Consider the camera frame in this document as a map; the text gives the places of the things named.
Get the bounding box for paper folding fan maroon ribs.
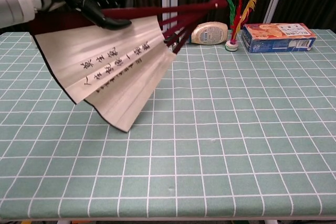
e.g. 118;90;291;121
28;0;228;133

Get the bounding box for cream squeeze sauce bottle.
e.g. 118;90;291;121
191;21;229;45

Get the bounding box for colourful feather shuttlecock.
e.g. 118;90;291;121
225;0;259;52

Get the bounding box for green checked tablecloth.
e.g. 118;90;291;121
0;28;336;221

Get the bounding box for blue orange snack box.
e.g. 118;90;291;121
240;23;318;54

